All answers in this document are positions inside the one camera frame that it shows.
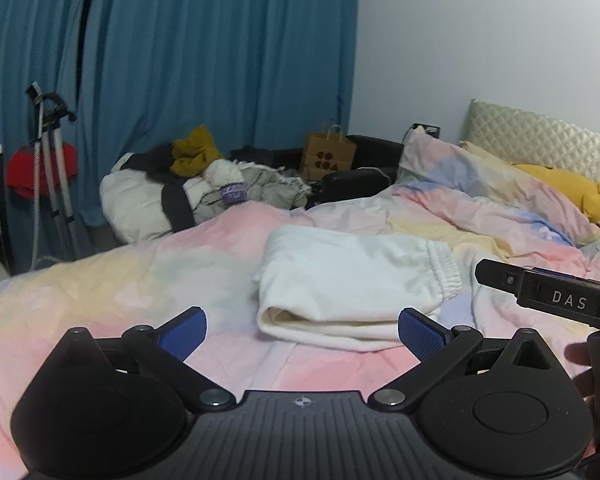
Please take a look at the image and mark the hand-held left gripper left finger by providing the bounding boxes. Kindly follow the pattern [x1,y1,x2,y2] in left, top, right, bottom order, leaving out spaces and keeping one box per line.
[45,306,235,409]

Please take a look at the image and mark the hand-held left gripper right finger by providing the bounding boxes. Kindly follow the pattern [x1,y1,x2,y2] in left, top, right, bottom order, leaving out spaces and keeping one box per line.
[368,307,561,410]

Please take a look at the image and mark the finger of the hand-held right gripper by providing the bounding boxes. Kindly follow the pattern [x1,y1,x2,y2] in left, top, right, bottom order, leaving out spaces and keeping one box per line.
[474,258,527,307]

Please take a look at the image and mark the white pants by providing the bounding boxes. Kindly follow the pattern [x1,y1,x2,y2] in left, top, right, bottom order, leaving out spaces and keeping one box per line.
[253,223,464,352]

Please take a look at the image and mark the pile of clothes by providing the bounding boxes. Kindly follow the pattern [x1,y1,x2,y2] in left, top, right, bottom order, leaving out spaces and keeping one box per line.
[98,152,246,244]

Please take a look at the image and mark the person's right hand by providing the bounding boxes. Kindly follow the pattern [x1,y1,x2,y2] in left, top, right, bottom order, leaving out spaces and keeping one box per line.
[563,342,600,411]

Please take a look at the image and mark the pastel floral bed blanket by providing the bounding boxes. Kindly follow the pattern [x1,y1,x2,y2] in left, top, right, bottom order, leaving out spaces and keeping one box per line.
[0,131,600,472]

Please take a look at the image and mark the yellow plush toy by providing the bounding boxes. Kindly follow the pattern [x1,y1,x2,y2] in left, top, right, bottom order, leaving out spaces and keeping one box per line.
[509,162,600,222]

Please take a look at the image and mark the black garment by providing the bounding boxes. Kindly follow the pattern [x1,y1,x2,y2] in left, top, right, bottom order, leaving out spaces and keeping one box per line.
[124,144,197,227]

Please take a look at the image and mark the cream quilted headboard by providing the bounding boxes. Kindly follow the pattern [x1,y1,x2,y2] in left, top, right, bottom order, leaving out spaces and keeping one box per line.
[461,98,600,197]

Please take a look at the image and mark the grey garment with purple label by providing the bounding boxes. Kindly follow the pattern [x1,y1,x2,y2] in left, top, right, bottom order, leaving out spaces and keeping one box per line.
[195,159,314,224]

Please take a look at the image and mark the black leather armchair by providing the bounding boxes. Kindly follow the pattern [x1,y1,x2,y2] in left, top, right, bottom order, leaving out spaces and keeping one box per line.
[229,134,407,202]

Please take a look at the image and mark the mustard yellow cloth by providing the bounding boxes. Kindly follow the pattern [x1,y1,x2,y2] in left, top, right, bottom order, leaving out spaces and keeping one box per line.
[171,124,225,177]

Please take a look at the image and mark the silver garment steamer stand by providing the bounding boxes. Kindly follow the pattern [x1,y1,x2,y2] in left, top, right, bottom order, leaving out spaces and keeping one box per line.
[24,80,82,267]

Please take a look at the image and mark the brown paper bag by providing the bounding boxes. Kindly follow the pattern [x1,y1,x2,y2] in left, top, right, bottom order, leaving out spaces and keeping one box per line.
[299,118,359,182]

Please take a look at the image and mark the black and white board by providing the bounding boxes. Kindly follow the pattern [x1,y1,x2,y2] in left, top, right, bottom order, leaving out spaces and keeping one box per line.
[0,143,19,277]

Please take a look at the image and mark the red cloth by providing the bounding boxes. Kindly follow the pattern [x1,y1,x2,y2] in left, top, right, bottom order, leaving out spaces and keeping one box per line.
[6,142,79,199]

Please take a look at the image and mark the blue curtain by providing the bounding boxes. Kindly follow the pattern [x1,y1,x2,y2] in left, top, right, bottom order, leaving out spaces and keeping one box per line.
[0,0,360,272]

